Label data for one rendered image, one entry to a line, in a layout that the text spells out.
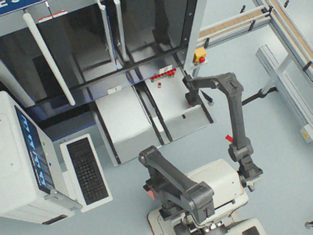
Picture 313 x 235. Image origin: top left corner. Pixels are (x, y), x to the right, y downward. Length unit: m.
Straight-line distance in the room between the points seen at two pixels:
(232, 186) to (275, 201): 1.53
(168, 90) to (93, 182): 0.74
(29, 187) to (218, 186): 0.78
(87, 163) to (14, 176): 0.77
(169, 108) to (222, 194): 0.78
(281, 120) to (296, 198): 0.70
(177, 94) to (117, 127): 0.44
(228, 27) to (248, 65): 1.10
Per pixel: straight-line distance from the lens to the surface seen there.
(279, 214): 3.06
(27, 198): 1.39
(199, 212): 1.29
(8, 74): 1.59
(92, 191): 2.07
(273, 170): 3.11
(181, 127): 2.10
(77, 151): 2.15
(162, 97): 2.16
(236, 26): 2.41
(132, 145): 2.05
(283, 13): 2.63
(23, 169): 1.42
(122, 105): 2.14
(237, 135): 1.63
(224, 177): 1.53
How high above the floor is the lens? 2.85
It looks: 68 degrees down
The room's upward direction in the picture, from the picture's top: 5 degrees clockwise
